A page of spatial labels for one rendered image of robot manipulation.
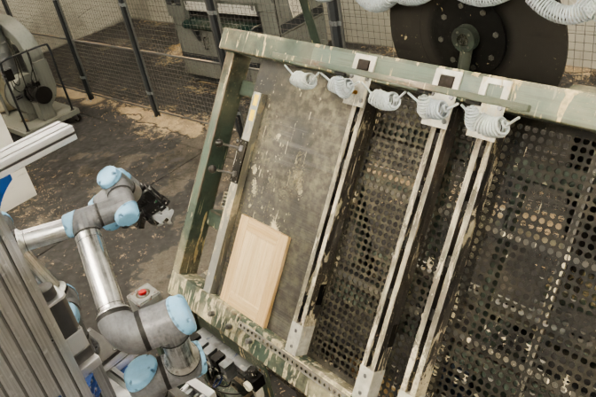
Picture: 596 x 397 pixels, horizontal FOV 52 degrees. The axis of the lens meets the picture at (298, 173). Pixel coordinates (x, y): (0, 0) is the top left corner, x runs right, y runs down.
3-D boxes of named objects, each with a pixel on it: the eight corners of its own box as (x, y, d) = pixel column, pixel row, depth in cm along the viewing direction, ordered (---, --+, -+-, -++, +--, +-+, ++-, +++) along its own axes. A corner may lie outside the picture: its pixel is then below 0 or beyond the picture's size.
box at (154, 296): (137, 323, 295) (125, 295, 286) (157, 308, 302) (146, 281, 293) (150, 334, 287) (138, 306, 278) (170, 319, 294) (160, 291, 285)
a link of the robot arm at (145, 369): (129, 388, 210) (117, 361, 203) (167, 372, 213) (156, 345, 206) (136, 415, 200) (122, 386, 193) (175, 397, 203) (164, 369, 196)
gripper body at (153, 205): (168, 209, 209) (149, 194, 199) (147, 224, 209) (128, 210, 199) (159, 194, 214) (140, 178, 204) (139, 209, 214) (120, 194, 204)
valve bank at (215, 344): (184, 366, 291) (171, 330, 278) (208, 348, 298) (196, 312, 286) (251, 424, 257) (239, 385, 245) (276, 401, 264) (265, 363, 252)
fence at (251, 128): (209, 289, 288) (203, 289, 285) (260, 92, 276) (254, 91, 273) (215, 293, 285) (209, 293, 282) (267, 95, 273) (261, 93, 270)
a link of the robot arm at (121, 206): (108, 235, 186) (99, 208, 192) (144, 222, 189) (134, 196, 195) (101, 221, 180) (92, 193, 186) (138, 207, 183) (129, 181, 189)
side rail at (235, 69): (190, 268, 309) (172, 269, 301) (244, 55, 296) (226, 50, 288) (197, 273, 305) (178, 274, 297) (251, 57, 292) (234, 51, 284)
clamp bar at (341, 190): (293, 345, 248) (249, 352, 231) (372, 58, 234) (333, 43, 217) (310, 356, 242) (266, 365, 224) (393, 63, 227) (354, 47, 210)
